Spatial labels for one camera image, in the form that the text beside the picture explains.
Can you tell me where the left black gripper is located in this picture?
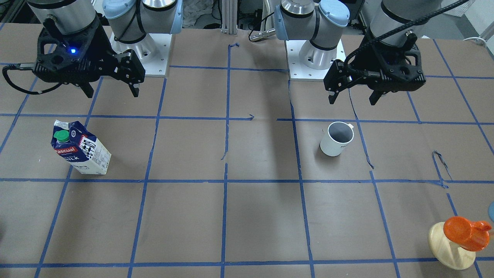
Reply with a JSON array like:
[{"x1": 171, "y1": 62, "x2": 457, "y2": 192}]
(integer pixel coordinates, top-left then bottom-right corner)
[{"x1": 323, "y1": 33, "x2": 426, "y2": 106}]

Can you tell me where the wooden mug tree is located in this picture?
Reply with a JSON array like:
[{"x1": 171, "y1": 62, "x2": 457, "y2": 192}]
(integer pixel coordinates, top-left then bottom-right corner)
[{"x1": 428, "y1": 222, "x2": 476, "y2": 270}]

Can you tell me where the orange mug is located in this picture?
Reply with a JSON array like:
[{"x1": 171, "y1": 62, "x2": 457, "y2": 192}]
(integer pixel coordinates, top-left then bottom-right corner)
[{"x1": 443, "y1": 216, "x2": 492, "y2": 252}]

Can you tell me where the blue white milk carton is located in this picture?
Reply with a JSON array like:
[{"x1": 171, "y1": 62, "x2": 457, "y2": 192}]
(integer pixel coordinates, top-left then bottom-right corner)
[{"x1": 51, "y1": 120, "x2": 112, "y2": 175}]

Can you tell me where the blue mug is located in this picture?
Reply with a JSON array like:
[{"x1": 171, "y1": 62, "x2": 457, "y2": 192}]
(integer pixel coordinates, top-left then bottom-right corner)
[{"x1": 487, "y1": 201, "x2": 494, "y2": 222}]

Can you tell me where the aluminium frame post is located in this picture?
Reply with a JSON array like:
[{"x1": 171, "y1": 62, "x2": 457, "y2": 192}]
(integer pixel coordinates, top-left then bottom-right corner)
[{"x1": 221, "y1": 0, "x2": 238, "y2": 36}]

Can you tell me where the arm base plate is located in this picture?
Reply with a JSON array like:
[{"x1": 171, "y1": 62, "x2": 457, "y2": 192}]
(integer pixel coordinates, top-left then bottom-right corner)
[
  {"x1": 110, "y1": 33, "x2": 173, "y2": 77},
  {"x1": 285, "y1": 40, "x2": 346, "y2": 81}
]

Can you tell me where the white mug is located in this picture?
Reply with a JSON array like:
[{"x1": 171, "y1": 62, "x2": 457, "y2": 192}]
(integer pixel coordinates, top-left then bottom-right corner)
[{"x1": 320, "y1": 121, "x2": 354, "y2": 157}]

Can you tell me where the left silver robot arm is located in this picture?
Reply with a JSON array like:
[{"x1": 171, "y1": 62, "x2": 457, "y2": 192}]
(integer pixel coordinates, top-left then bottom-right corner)
[{"x1": 273, "y1": 0, "x2": 441, "y2": 105}]

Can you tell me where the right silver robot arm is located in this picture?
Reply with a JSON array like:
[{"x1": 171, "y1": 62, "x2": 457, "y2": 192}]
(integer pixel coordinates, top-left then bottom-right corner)
[{"x1": 24, "y1": 0, "x2": 183, "y2": 98}]

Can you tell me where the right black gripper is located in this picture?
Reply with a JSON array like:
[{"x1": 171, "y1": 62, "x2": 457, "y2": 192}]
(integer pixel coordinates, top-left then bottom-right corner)
[{"x1": 32, "y1": 17, "x2": 146, "y2": 98}]

